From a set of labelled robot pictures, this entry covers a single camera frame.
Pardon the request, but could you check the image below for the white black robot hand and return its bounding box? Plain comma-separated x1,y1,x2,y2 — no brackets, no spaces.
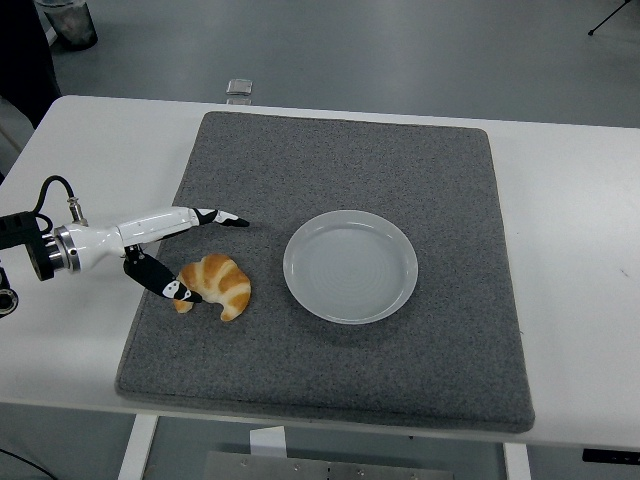
64,205,251,305

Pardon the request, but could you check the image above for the golden croissant bread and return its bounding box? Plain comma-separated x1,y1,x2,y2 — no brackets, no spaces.
173,252,252,323

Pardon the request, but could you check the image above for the pale grey round plate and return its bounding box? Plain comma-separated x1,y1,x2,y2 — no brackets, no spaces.
282,209,419,325

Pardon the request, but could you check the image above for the grey felt mat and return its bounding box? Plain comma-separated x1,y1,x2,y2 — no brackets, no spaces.
114,110,536,435

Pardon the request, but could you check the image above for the person's leg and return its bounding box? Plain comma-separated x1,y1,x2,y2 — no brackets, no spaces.
0,0,62,129

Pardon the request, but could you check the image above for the dark mesh waste bin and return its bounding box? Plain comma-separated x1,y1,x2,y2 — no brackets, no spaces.
35,0,99,50

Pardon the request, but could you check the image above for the white table leg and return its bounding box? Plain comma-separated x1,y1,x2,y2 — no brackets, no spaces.
117,414,160,480
502,442,532,480

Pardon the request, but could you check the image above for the white paper label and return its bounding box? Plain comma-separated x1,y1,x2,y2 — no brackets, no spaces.
248,426,287,459

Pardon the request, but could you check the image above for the black tripod leg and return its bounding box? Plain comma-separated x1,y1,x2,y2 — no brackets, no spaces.
587,0,632,36

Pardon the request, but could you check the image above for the black table control panel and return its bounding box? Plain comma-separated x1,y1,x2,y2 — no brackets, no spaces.
582,448,640,464

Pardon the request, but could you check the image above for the black floor cable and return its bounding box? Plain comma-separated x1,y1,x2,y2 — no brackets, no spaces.
0,447,54,480

